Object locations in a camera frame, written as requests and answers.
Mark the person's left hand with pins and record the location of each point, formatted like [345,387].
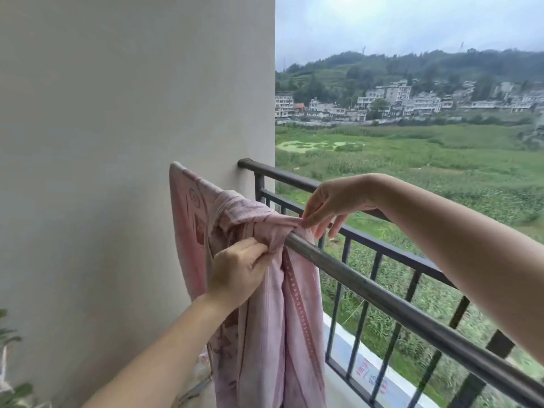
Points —
[231,278]

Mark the person's right hand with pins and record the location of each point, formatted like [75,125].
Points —
[340,197]

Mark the person's left thumb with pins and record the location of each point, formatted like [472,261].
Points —
[261,262]

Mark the pink patterned cloth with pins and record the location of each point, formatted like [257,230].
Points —
[263,335]

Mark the person's left forearm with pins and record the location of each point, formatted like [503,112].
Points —
[170,356]

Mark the person's right forearm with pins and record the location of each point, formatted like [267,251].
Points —
[459,250]

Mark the dark metal balcony railing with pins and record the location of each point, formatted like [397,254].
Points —
[276,172]

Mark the white balcony ledge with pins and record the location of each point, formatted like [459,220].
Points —
[340,339]

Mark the grey drying pole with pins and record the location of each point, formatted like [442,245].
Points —
[382,301]

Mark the red printed sticker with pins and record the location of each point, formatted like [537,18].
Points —
[369,376]

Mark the green crop field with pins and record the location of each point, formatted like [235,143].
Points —
[425,165]

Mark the cluster of white buildings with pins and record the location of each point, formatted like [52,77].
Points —
[395,99]

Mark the tree-covered hill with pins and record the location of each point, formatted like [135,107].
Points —
[425,63]

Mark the green potted plant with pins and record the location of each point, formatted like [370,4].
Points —
[15,393]

